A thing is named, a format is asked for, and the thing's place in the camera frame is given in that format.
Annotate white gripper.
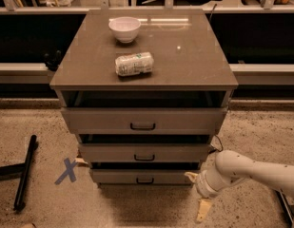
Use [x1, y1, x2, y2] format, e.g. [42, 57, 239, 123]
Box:
[185, 171, 219, 223]

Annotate grey bottom drawer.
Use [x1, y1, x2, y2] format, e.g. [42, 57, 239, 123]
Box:
[89, 169, 191, 185]

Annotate grey drawer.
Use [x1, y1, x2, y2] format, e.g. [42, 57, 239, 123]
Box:
[78, 143, 209, 162]
[89, 169, 191, 185]
[61, 107, 226, 135]

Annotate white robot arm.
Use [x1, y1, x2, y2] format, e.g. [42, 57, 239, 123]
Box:
[185, 150, 294, 223]

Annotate grey drawer cabinet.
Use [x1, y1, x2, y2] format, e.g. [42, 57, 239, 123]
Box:
[50, 9, 238, 172]

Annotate grey middle drawer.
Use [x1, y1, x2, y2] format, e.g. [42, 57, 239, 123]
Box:
[78, 143, 209, 162]

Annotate grey top drawer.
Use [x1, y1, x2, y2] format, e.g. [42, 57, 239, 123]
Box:
[61, 107, 226, 135]

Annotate black right stand leg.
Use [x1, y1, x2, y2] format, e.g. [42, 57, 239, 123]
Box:
[276, 191, 294, 226]

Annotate black stand leg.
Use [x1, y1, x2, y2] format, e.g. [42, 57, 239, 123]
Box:
[0, 135, 38, 213]
[276, 191, 294, 226]

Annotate blue tape cross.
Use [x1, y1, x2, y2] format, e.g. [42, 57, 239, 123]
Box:
[54, 158, 77, 185]

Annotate white crushed can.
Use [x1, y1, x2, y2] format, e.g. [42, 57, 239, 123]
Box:
[115, 52, 154, 77]

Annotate black left stand leg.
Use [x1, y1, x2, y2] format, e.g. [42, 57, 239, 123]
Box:
[0, 135, 38, 213]

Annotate white ceramic bowl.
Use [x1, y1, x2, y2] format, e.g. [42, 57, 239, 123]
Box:
[108, 17, 141, 44]

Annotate black floor cable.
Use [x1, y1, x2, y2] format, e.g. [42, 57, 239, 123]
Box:
[208, 134, 225, 154]

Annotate black clamp on rail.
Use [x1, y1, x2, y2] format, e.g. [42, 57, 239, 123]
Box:
[44, 50, 62, 71]

